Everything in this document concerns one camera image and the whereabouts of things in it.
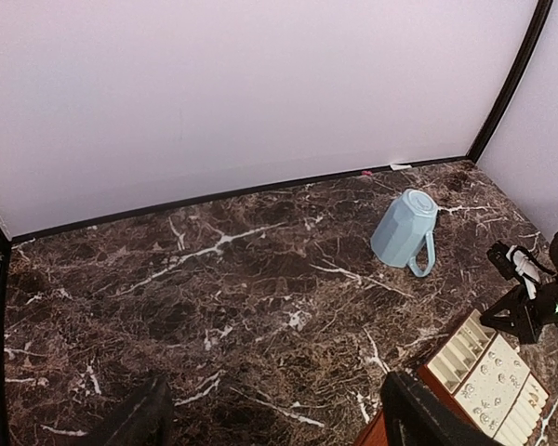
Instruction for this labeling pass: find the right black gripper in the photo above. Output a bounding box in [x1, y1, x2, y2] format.
[480, 284, 558, 345]

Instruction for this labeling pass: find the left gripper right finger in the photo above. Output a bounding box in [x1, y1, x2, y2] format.
[380, 372, 497, 446]

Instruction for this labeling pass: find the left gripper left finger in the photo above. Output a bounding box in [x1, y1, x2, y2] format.
[104, 375, 173, 445]

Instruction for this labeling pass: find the brown jewelry box cream lining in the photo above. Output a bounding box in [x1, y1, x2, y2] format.
[353, 411, 389, 446]

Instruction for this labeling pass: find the brown jewelry tray cream lining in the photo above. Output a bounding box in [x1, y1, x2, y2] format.
[418, 309, 550, 445]

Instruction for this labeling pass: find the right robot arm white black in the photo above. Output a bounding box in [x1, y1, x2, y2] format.
[480, 232, 558, 345]

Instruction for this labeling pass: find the light blue upside-down mug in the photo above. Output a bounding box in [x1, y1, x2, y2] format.
[370, 189, 438, 278]

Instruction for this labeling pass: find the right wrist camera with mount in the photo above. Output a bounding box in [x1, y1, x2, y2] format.
[486, 241, 554, 300]

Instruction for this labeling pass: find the black right corner post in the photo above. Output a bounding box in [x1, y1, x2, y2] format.
[466, 0, 554, 164]

